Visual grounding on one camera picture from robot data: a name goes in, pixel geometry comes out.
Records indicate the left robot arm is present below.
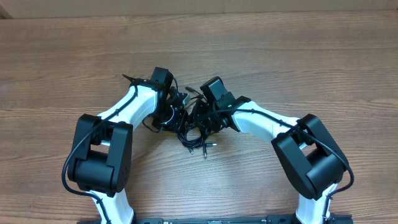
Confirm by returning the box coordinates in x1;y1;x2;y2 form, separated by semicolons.
62;67;181;223

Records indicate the black USB cable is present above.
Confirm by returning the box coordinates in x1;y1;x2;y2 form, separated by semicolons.
175;121;218;159

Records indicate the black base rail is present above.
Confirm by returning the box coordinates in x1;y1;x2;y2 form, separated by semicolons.
77;213;354;224

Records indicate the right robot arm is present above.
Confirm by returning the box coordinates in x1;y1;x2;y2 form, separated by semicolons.
193;77;353;223

